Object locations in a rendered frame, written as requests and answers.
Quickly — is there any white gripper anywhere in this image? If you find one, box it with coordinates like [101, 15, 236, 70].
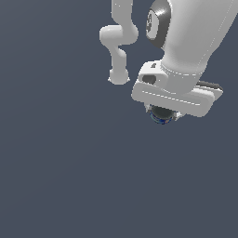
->
[130, 60, 224, 121]

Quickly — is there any dark blue round can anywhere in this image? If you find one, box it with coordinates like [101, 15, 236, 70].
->
[149, 105, 176, 126]

